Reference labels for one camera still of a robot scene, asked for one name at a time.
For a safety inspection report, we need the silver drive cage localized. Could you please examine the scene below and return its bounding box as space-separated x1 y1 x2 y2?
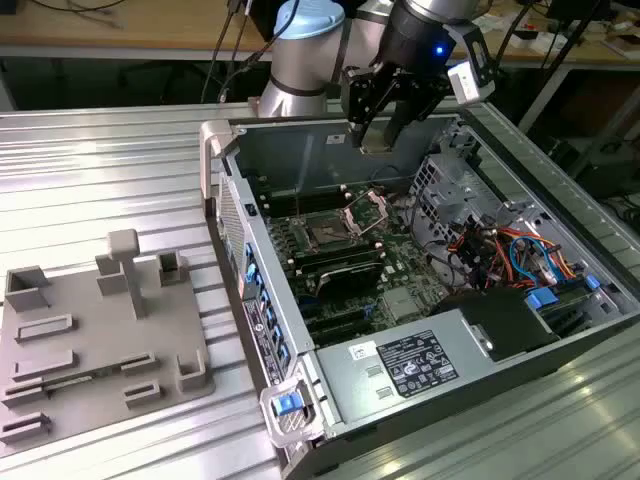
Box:
409 152 506 261

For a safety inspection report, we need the blue wire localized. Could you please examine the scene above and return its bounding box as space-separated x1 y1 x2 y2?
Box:
508 233 559 287

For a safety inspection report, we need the wooden desk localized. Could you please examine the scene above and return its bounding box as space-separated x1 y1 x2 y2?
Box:
0 0 640 69

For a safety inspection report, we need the grey open PC case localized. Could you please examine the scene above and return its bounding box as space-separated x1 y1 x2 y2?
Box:
198 107 640 480

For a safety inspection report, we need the orange wire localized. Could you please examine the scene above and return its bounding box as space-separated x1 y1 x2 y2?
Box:
492 227 584 279

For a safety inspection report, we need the blue disk carrier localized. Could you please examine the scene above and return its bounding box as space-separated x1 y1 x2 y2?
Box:
524 287 560 312

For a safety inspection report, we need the grey parts rack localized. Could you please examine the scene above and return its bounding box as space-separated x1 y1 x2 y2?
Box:
0 228 217 454

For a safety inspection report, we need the green motherboard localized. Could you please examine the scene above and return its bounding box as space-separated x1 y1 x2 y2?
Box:
259 174 476 351

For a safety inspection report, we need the black slanted pole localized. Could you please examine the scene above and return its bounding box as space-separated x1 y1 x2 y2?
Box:
517 0 596 129

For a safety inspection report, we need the green RAM stick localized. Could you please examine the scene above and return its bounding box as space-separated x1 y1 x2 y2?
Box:
42 366 124 390

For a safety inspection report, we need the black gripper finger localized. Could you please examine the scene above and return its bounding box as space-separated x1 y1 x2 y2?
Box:
383 78 445 148
341 66 397 150

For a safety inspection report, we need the black RAM slot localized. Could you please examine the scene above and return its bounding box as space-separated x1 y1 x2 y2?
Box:
264 185 347 211
288 240 382 265
269 194 351 220
295 251 389 276

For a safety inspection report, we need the grey camera bracket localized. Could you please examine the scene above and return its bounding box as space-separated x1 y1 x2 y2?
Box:
447 22 499 89

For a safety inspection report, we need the black expansion slot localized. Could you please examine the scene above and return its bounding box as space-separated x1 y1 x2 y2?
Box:
304 307 371 334
309 322 375 347

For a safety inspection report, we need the silver chipset heatsink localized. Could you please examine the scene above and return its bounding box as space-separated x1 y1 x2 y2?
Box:
382 287 419 321

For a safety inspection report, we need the black air shroud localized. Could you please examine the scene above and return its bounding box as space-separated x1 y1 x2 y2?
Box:
429 287 561 364

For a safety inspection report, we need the metal socket cover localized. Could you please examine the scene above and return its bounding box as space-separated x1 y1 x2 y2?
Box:
341 191 390 235

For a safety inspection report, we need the grey power supply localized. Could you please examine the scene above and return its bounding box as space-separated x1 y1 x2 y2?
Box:
312 308 496 426

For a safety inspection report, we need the small white box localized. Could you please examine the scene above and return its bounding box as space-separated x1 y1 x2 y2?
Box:
503 28 549 52

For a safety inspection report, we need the black graphics card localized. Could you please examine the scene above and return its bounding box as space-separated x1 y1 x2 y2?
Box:
314 259 386 301

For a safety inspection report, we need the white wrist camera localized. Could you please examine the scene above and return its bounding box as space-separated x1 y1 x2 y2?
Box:
446 59 496 106

